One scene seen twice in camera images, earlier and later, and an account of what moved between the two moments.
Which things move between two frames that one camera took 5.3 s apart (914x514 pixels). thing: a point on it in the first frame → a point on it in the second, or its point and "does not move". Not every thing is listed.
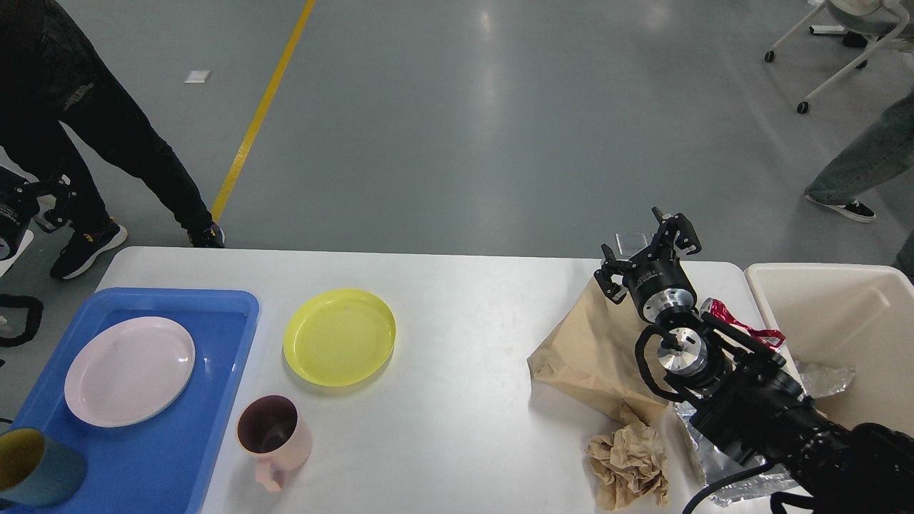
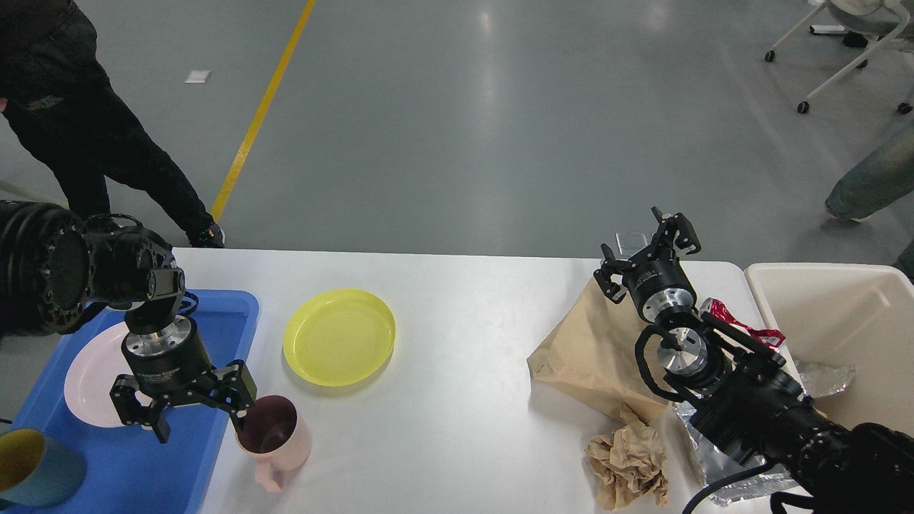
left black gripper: (19, 205) → (171, 361)
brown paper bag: (590, 353) does not move
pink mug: (271, 430) does not move
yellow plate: (339, 337) does not move
